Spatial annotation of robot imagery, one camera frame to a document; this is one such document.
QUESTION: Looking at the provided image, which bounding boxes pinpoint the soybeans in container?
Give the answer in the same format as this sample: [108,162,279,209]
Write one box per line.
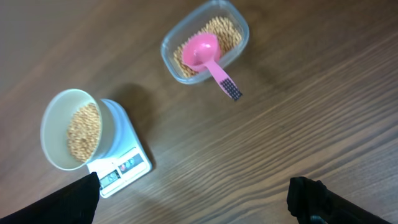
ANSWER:
[174,16,243,78]

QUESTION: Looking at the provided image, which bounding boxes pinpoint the clear plastic container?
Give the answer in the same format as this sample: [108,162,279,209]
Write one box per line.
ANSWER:
[160,1,249,85]

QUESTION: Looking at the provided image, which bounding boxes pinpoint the white digital kitchen scale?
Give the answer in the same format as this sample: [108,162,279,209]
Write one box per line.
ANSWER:
[87,99,152,198]

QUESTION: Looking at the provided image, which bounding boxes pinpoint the pink plastic scoop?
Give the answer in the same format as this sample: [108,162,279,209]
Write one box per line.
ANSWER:
[182,33,243,101]

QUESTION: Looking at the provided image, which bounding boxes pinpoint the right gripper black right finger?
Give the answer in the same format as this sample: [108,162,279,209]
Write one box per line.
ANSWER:
[287,177,390,224]

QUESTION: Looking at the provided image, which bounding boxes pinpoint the white bowl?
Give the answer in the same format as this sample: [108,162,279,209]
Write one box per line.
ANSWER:
[40,89,116,171]

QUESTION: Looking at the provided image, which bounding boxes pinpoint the soybeans in bowl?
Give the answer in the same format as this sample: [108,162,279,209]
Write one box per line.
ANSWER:
[67,103,101,162]

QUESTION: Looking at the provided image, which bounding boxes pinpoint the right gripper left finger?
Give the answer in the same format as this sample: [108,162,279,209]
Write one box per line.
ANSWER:
[1,172,100,224]

